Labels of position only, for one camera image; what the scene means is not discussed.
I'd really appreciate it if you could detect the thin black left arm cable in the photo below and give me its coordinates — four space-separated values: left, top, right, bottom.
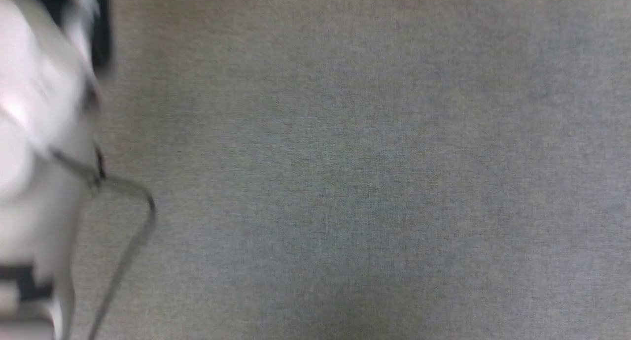
49 148 157 340

